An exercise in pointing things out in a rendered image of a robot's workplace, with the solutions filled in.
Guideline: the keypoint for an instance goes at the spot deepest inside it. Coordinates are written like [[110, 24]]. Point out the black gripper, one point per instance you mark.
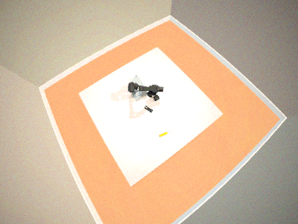
[[156, 97]]

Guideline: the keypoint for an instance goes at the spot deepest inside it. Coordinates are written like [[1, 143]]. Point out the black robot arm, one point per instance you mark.
[[151, 88]]

